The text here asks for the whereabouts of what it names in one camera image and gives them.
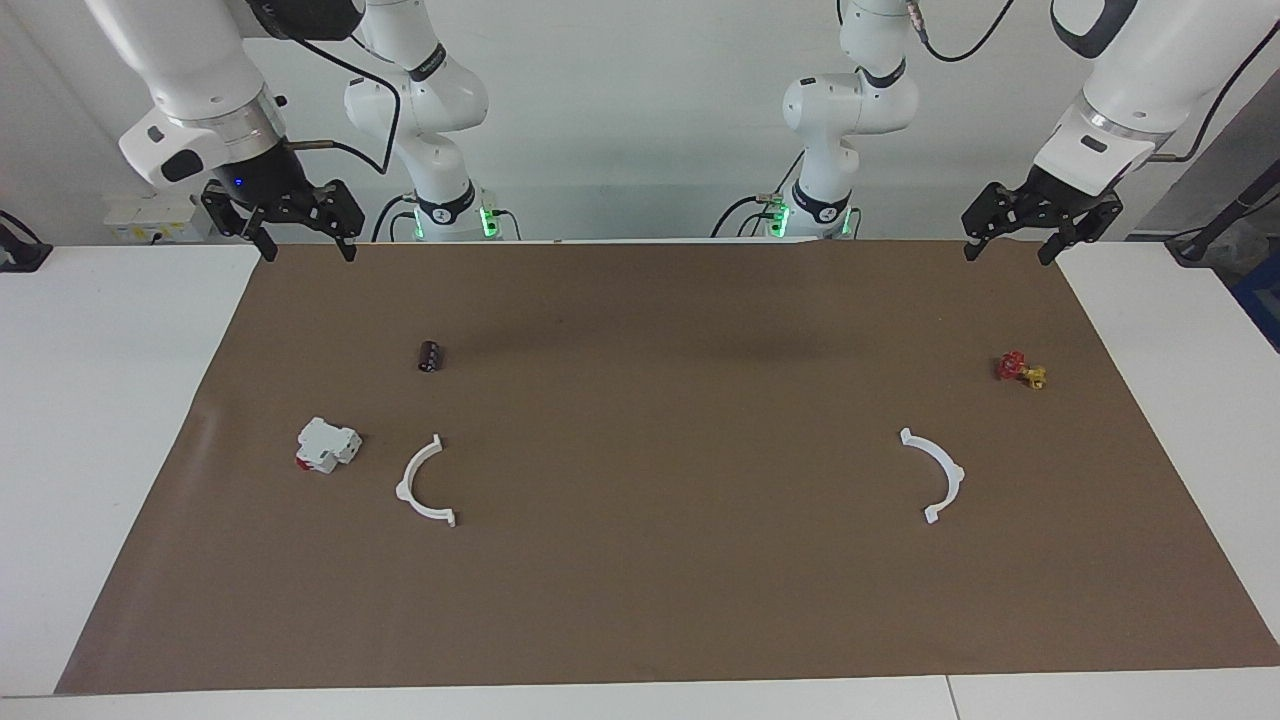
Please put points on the red yellow valve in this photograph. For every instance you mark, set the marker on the red yellow valve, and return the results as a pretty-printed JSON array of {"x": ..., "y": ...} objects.
[{"x": 1012, "y": 366}]

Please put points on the black stand pole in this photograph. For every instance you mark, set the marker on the black stand pole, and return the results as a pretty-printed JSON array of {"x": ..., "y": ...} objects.
[{"x": 1230, "y": 210}]

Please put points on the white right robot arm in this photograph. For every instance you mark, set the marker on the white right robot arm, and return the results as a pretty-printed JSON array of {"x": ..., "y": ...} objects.
[{"x": 200, "y": 60}]

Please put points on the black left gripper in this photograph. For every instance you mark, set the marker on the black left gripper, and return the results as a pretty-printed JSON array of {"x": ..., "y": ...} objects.
[{"x": 1060, "y": 195}]

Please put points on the brown table mat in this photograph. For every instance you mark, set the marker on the brown table mat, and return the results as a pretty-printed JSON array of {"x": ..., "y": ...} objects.
[{"x": 660, "y": 560}]

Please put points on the white power strip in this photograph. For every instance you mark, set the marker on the white power strip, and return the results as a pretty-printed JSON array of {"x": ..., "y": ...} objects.
[{"x": 150, "y": 215}]

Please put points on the black clamp mount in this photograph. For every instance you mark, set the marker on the black clamp mount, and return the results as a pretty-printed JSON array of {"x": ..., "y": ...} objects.
[{"x": 20, "y": 255}]

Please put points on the blue box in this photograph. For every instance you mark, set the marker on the blue box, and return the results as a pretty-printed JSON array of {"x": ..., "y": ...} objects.
[{"x": 1262, "y": 300}]

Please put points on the dark cylindrical capacitor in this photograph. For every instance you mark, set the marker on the dark cylindrical capacitor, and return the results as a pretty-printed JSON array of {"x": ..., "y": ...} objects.
[{"x": 431, "y": 357}]

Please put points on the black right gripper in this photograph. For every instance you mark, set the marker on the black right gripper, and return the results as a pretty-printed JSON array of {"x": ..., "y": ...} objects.
[{"x": 265, "y": 180}]

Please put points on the white circuit breaker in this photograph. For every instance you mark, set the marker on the white circuit breaker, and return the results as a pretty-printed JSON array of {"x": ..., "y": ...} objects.
[{"x": 325, "y": 445}]

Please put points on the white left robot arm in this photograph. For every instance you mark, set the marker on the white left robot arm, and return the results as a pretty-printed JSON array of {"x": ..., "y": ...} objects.
[{"x": 1140, "y": 70}]

